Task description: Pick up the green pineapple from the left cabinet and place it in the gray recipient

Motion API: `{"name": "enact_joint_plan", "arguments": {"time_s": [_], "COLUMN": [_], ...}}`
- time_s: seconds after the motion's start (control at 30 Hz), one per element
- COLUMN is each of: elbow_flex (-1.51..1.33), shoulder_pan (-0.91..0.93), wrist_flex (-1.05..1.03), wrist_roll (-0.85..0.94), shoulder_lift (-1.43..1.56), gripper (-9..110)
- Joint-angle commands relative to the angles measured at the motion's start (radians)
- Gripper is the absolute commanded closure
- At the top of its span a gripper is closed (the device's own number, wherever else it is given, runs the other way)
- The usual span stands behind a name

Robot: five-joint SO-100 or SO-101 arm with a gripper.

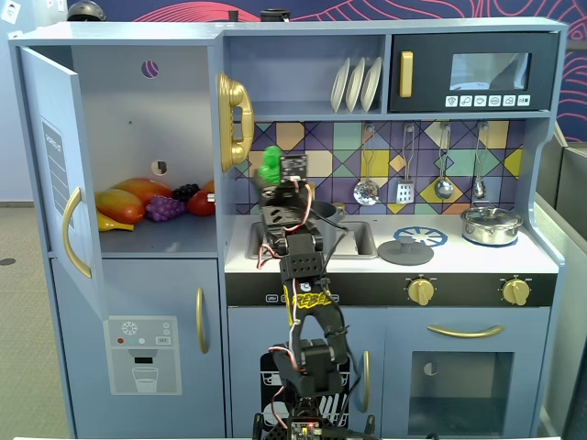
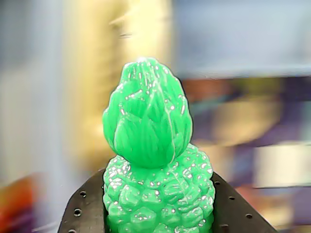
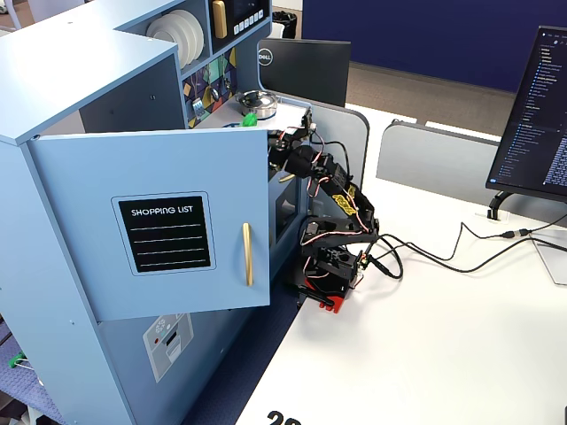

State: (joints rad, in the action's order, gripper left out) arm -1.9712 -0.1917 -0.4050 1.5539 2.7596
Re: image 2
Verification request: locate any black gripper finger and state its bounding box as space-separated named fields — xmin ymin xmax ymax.
xmin=210 ymin=171 xmax=278 ymax=233
xmin=57 ymin=168 xmax=108 ymax=233

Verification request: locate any green toy pineapple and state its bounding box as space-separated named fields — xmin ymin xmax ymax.
xmin=102 ymin=57 xmax=217 ymax=233

